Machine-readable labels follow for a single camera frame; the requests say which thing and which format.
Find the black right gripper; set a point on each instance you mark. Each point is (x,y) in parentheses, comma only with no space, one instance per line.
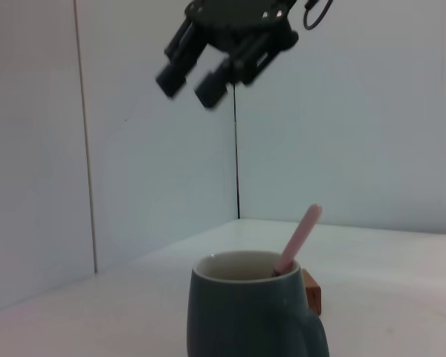
(238,15)

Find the grey ceramic cup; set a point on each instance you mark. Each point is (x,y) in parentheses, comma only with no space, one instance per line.
(238,316)

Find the light tan wooden block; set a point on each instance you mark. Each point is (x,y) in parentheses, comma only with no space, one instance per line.
(313,297)

